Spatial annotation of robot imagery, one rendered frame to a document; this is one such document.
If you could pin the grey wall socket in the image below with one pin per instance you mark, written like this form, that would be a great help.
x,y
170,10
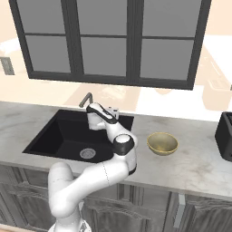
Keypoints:
x,y
7,65

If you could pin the black toaster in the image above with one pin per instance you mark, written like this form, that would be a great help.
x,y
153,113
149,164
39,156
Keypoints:
x,y
225,136

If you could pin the dark framed window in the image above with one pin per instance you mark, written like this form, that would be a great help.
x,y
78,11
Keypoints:
x,y
133,42

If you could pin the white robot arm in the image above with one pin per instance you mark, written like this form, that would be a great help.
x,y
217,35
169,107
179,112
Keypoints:
x,y
75,187

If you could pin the grey cupboard door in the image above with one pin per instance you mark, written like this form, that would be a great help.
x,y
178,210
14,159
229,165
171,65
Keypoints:
x,y
130,216
211,216
24,202

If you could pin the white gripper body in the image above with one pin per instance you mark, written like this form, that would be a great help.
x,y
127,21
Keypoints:
x,y
115,114

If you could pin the olive gold bowl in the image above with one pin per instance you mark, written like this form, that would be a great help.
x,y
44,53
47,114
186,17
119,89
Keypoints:
x,y
162,145

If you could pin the black kitchen sink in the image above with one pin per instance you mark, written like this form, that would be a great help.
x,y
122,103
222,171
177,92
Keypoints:
x,y
60,136

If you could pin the round metal sink drain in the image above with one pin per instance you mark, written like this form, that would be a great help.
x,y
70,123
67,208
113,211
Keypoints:
x,y
87,153

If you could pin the grey metal tap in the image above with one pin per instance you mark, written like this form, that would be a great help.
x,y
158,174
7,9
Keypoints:
x,y
87,98

